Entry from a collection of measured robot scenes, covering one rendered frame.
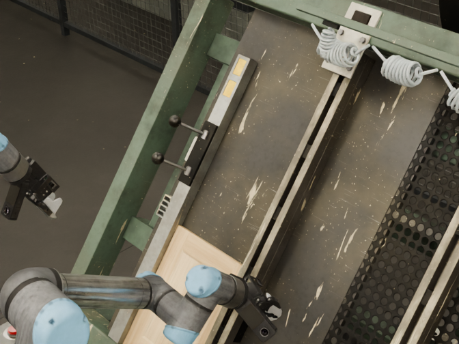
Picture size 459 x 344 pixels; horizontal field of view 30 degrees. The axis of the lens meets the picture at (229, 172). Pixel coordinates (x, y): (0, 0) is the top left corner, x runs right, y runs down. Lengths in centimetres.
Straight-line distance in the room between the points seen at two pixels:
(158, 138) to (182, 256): 41
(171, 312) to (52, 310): 40
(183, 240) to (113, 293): 66
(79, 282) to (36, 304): 21
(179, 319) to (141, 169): 87
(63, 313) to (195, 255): 92
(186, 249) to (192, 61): 60
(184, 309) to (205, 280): 9
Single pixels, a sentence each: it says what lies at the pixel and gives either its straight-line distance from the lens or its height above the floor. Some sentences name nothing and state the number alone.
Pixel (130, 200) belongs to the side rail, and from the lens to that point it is 277.
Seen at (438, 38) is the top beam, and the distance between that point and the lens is 220.
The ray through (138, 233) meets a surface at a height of 110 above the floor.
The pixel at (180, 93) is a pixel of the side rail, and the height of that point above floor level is 149.
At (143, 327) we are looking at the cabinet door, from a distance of 264.
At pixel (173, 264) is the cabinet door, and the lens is 259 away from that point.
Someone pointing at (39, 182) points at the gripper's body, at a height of 150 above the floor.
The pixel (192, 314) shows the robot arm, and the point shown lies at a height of 143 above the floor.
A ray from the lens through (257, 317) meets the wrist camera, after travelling 209.
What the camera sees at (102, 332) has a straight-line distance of 272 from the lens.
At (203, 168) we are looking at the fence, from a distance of 257.
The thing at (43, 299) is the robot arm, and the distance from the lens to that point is 172.
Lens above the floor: 275
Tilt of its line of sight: 33 degrees down
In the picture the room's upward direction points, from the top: 1 degrees counter-clockwise
